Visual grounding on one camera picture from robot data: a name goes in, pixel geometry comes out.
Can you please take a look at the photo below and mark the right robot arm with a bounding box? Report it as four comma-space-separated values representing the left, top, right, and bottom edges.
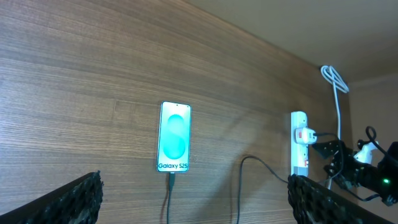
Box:
312, 139, 397, 206

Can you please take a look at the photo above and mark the black charging cable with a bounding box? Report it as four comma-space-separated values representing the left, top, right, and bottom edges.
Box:
166, 132, 346, 224

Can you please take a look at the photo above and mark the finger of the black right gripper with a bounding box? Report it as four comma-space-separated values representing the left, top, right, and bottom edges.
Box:
312, 140, 341, 159

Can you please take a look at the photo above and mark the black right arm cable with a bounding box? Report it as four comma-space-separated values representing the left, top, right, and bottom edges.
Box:
341, 125, 398, 202

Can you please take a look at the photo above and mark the white charger adapter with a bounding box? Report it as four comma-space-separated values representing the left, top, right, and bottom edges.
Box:
294, 127, 317, 145

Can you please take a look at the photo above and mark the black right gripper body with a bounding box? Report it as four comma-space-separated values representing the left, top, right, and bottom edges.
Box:
323, 149, 378, 189

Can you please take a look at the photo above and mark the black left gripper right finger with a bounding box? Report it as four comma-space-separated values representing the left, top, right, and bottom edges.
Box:
287, 174, 392, 224

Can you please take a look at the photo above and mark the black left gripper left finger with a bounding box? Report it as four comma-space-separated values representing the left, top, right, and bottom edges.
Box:
1, 171, 103, 224

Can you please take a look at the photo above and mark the white power strip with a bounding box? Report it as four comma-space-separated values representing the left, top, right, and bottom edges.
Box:
290, 111, 309, 177

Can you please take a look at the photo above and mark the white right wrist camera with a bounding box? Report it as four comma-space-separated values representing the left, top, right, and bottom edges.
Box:
354, 139, 377, 164

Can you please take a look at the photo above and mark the white power strip cord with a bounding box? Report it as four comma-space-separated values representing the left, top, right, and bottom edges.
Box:
320, 64, 350, 190

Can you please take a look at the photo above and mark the Galaxy smartphone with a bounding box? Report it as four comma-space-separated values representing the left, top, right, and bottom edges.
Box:
156, 101, 192, 172

